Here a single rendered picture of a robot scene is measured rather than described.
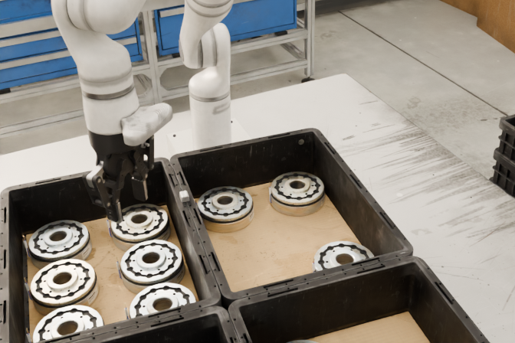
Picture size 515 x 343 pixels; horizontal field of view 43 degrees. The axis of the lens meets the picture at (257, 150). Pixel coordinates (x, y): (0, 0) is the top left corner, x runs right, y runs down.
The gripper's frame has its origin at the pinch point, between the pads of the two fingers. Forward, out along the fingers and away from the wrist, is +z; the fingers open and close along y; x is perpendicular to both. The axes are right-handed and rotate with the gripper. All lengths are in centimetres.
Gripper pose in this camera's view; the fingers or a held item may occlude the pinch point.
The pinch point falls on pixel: (127, 202)
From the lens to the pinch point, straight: 101.5
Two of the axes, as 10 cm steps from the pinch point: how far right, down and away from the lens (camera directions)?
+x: 8.8, 2.3, -4.1
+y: -4.7, 4.9, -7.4
